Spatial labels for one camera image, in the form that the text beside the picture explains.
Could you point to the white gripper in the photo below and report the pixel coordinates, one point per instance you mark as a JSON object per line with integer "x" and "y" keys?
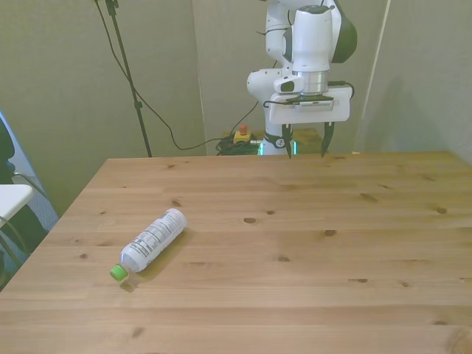
{"x": 309, "y": 116}

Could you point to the silver can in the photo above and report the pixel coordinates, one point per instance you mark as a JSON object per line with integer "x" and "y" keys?
{"x": 155, "y": 236}

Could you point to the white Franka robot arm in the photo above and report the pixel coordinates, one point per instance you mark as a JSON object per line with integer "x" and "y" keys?
{"x": 313, "y": 37}

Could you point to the black tripod stand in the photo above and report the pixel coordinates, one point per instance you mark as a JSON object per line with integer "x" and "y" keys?
{"x": 127, "y": 70}

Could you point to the yellow emergency stop box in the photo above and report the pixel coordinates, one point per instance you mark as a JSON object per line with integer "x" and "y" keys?
{"x": 241, "y": 137}

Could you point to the white folding table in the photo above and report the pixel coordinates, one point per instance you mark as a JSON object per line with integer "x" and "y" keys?
{"x": 13, "y": 199}

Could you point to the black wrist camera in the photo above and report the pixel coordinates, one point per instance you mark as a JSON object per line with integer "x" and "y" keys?
{"x": 317, "y": 106}

